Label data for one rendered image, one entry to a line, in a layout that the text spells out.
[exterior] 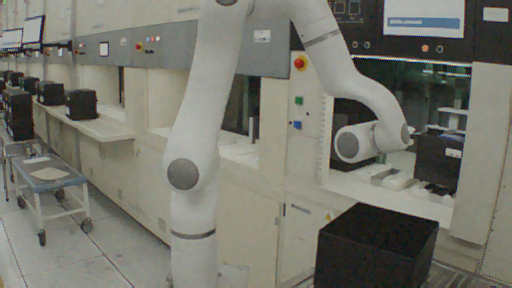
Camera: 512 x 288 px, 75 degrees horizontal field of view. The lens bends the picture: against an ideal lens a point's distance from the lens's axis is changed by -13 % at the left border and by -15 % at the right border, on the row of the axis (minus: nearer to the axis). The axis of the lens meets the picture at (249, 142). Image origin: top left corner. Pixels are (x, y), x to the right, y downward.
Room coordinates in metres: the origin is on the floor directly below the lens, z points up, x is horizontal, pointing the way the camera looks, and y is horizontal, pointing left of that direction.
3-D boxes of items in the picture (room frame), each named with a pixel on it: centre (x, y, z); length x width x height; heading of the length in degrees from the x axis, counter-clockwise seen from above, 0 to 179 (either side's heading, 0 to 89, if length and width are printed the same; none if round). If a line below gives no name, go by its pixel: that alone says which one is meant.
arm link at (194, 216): (0.92, 0.14, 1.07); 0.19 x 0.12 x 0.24; 178
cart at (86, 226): (2.82, 1.68, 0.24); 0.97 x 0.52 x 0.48; 44
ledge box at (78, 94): (3.30, 1.55, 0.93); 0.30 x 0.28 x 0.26; 39
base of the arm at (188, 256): (0.89, 0.14, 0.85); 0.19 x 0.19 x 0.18
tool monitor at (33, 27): (3.58, 2.02, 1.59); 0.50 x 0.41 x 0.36; 132
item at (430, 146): (1.34, -0.79, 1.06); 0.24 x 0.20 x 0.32; 42
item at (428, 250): (0.94, -0.38, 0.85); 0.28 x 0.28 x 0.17; 52
